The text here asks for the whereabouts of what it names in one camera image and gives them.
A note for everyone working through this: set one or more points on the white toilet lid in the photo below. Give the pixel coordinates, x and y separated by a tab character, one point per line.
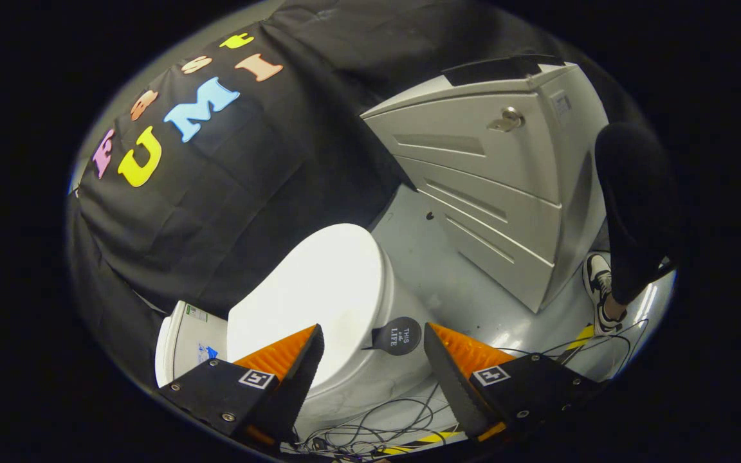
319	289

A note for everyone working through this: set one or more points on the black holder block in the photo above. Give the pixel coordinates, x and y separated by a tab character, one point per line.
486	72
541	61

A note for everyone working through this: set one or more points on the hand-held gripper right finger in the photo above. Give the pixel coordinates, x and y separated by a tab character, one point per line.
451	392

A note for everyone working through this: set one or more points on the black backdrop cloth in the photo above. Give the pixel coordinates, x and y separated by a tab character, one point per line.
248	193

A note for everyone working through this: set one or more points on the white drawer cabinet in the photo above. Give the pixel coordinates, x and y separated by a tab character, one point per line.
493	193

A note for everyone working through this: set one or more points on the person's leg in black trousers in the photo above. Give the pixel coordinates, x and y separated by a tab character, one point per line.
634	206

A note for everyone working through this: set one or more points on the silver cabinet lock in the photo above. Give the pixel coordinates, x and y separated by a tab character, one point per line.
509	119

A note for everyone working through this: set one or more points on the person's white black shoe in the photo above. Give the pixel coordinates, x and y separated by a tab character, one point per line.
600	283

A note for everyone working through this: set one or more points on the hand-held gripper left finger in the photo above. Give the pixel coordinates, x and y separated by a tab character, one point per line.
296	392

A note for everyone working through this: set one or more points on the white toilet bowl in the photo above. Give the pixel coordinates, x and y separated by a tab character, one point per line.
383	379

